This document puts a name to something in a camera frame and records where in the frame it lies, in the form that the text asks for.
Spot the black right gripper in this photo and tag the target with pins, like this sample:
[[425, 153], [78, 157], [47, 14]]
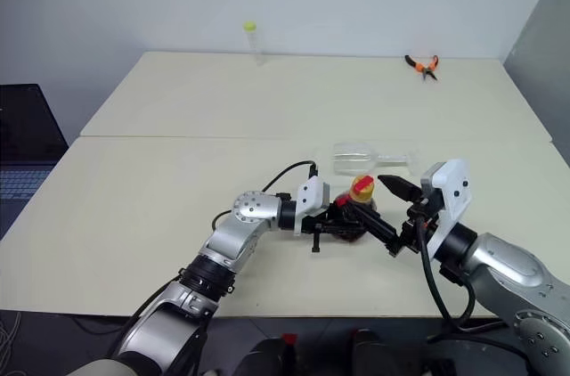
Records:
[[414, 229]]

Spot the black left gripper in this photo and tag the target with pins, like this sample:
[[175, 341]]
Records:
[[331, 226]]

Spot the dark drink bottle yellow cap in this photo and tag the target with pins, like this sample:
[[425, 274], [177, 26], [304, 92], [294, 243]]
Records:
[[361, 193]]

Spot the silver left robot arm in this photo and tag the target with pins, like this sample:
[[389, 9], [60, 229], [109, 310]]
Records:
[[249, 210]]

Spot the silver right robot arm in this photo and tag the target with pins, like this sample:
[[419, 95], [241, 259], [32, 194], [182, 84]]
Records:
[[503, 260]]

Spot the clear plastic scoop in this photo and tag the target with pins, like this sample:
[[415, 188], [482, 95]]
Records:
[[352, 157]]

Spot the small red cap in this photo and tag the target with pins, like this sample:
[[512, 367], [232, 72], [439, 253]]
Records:
[[289, 339]]

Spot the orange black pliers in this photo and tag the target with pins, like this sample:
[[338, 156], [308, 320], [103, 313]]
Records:
[[425, 67]]

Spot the clear tube yellow-green cap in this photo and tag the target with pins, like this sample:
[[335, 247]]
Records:
[[254, 44]]

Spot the beige rounded cover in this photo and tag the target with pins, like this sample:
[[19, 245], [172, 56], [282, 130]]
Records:
[[107, 368]]

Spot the dark laptop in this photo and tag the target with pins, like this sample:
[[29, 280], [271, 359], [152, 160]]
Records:
[[26, 126]]

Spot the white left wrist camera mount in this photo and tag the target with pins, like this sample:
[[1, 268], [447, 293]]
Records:
[[311, 198]]

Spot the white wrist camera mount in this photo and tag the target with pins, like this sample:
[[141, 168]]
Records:
[[452, 189], [311, 198]]

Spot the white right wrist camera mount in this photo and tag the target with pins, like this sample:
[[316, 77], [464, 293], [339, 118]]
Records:
[[452, 189]]

